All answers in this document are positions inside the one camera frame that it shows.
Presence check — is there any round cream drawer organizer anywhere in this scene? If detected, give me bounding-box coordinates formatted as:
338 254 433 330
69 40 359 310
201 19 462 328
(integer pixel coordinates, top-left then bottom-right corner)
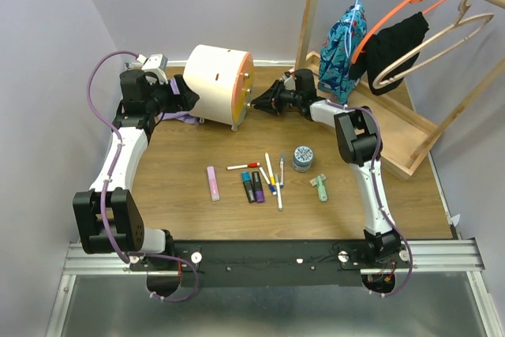
183 44 254 132

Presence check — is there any blue wire hanger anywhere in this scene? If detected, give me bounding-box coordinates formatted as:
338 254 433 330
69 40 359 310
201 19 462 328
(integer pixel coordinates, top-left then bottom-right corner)
344 0 360 58

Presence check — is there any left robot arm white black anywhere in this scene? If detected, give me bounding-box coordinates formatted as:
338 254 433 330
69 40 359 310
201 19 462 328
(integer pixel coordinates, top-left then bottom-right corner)
73 69 200 270

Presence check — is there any black garment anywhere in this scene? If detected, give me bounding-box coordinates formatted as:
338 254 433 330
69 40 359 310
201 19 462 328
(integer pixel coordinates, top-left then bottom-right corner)
349 12 429 95

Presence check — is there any blue capped black highlighter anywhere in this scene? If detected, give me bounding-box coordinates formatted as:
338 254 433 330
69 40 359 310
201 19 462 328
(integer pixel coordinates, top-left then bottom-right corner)
241 170 256 203

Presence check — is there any purple cloth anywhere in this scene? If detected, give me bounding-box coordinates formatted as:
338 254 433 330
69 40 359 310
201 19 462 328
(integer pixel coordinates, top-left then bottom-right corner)
158 78 200 125

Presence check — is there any white grey eraser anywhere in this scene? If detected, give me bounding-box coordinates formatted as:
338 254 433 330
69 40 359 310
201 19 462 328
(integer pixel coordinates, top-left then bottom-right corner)
309 174 326 186

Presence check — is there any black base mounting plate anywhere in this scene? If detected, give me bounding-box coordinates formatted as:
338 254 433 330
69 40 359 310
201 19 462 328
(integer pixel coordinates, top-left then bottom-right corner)
130 239 410 297

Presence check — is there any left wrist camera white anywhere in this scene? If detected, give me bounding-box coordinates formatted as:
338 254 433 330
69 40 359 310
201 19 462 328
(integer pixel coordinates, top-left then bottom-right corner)
125 54 168 84

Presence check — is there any blue capped white marker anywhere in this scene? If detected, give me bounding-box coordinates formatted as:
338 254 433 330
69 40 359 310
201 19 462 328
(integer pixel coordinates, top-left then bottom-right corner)
259 166 277 196

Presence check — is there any beige wooden hanger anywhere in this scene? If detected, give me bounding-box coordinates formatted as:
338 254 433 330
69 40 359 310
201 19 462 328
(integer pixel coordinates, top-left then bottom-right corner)
371 0 494 90

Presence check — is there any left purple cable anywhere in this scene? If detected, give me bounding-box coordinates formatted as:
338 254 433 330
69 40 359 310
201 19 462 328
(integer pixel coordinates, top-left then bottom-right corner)
87 50 202 303

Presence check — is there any red capped white marker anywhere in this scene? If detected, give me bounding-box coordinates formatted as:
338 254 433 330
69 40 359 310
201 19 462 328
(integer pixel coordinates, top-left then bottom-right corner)
226 162 260 170

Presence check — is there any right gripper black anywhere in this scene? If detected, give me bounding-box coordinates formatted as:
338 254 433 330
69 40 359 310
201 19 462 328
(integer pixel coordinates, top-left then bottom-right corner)
250 81 301 116

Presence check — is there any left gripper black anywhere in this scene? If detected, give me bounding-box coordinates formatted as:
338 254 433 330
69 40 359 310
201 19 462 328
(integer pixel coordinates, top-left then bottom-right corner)
145 73 200 114

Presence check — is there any purple capped black highlighter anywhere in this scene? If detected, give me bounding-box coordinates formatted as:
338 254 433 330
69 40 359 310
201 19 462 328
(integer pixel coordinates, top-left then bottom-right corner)
252 171 265 203

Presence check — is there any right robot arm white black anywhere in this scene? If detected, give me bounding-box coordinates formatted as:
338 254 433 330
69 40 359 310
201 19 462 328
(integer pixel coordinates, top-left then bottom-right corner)
252 69 412 268

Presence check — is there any aluminium frame rail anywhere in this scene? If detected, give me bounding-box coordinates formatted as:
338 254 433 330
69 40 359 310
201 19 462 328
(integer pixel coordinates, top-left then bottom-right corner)
47 239 502 336

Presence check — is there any pink highlighter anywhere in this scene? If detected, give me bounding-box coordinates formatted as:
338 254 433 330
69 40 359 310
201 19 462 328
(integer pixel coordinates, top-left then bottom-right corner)
207 167 220 201

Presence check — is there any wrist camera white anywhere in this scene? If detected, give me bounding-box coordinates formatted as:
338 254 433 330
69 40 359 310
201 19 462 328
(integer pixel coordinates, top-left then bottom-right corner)
125 54 168 84
282 71 296 91

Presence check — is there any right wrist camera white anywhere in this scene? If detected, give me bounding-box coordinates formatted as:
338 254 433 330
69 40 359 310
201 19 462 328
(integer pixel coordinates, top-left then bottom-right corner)
282 71 296 91

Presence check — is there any blue patterned pen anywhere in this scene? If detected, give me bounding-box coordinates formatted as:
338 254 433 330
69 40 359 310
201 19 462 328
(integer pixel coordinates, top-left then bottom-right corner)
279 152 285 188

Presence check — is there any blue patterned garment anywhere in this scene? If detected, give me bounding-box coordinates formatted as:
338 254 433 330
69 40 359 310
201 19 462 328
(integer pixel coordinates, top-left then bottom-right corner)
318 2 368 105

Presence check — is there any wooden clothes rack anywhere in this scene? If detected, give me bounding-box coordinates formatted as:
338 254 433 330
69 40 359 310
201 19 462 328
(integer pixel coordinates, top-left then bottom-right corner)
294 0 504 180

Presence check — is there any round blue patterned tin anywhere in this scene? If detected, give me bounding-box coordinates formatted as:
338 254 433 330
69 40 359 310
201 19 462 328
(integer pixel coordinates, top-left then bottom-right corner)
292 145 314 173

